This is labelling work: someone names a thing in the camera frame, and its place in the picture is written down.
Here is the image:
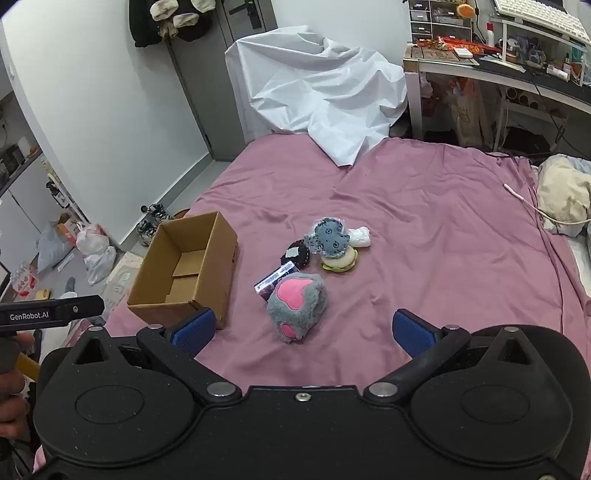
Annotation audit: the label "white cover sheet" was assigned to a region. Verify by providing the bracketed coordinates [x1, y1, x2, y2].
[225, 25, 409, 168]

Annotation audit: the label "white plastic bag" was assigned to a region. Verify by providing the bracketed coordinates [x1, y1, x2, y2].
[85, 247, 117, 285]
[76, 223, 110, 254]

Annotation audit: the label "grey-blue plastic bag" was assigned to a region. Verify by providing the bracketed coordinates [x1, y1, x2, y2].
[36, 222, 75, 274]

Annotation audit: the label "pink bed sheet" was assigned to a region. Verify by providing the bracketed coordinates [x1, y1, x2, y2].
[34, 133, 591, 467]

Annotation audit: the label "white cable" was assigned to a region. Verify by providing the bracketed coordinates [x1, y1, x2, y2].
[503, 184, 591, 227]

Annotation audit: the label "patterned floor mat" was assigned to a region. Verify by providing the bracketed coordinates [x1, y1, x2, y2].
[102, 253, 147, 306]

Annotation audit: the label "brown cardboard box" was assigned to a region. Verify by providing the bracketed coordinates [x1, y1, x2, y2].
[127, 211, 239, 329]

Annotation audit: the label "white soft packet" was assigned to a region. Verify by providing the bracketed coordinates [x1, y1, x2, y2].
[346, 226, 372, 248]

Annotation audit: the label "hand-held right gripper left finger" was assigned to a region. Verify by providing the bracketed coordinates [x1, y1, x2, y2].
[69, 308, 243, 406]

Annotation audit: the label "grey plush with pink heart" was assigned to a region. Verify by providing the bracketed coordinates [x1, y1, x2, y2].
[267, 272, 329, 344]

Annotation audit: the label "small orange cardboard box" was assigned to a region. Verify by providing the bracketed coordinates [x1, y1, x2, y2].
[57, 213, 80, 245]

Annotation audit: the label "brown paper bag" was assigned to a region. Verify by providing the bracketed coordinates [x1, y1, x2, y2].
[450, 78, 491, 146]

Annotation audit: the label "small black plush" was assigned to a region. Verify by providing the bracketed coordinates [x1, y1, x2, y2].
[280, 240, 311, 271]

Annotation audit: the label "hanging dark clothes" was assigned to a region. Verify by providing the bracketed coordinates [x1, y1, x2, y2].
[128, 0, 218, 48]

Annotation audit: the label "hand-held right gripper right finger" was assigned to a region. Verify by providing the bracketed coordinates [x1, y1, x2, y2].
[364, 310, 536, 407]

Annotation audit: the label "white keyboard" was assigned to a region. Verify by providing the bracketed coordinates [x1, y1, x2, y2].
[492, 0, 585, 35]

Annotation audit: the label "burger plush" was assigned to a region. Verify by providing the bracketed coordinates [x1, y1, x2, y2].
[321, 246, 359, 274]

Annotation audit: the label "grey drawer organizer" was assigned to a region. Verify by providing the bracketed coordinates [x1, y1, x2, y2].
[409, 0, 474, 42]

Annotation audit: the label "cream pillow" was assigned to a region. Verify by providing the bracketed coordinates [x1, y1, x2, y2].
[538, 154, 591, 238]

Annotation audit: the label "grey sneaker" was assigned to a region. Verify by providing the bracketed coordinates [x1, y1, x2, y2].
[142, 203, 174, 223]
[137, 220, 160, 247]

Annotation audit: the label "white desk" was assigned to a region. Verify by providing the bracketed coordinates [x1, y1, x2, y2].
[403, 44, 591, 139]

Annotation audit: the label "red and white snack packet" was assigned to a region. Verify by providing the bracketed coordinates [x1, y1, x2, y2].
[11, 263, 38, 297]

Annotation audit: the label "grey door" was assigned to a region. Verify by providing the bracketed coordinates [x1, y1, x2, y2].
[165, 0, 278, 162]

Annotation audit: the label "blue-grey plush doll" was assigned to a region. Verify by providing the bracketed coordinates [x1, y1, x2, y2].
[303, 217, 352, 259]

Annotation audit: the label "person's left hand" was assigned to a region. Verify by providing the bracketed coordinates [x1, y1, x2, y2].
[0, 333, 37, 439]

